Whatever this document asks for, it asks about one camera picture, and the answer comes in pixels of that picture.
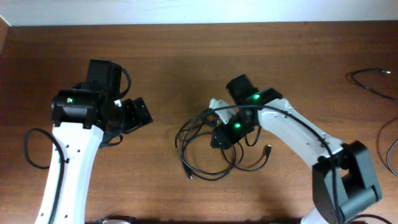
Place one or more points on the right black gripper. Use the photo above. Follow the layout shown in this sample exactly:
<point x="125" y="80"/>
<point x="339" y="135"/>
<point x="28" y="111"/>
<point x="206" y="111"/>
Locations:
<point x="226" y="135"/>

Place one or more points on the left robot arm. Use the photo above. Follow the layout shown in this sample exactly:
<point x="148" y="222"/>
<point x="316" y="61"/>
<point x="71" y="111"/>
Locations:
<point x="85" y="118"/>

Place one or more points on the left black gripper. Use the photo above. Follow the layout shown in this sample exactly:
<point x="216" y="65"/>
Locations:
<point x="135" y="120"/>

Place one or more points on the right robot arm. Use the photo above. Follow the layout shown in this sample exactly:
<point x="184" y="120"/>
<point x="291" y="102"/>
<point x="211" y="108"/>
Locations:
<point x="344" y="182"/>

